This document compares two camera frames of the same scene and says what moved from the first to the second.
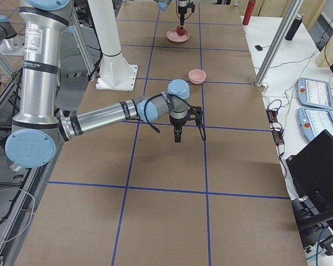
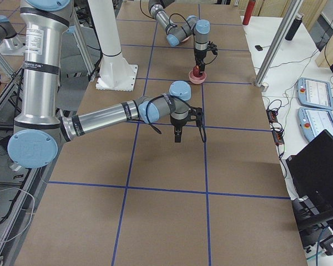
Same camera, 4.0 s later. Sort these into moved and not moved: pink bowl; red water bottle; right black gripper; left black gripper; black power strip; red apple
Moved: red apple; left black gripper
Not moved: black power strip; pink bowl; right black gripper; red water bottle
